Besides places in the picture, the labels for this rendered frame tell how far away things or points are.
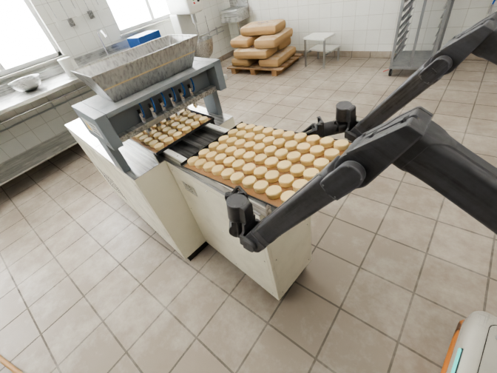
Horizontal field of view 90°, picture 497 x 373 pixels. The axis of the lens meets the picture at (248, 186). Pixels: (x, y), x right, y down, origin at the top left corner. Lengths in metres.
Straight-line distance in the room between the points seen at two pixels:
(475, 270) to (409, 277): 0.36
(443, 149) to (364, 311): 1.39
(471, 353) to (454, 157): 1.15
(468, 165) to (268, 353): 1.39
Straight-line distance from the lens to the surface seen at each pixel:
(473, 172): 0.40
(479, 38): 0.79
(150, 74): 1.39
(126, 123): 1.39
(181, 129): 1.51
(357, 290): 1.74
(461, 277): 1.96
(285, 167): 0.87
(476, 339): 1.49
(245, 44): 4.95
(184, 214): 1.67
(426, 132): 0.38
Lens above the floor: 1.55
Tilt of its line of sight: 41 degrees down
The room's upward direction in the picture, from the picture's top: 14 degrees counter-clockwise
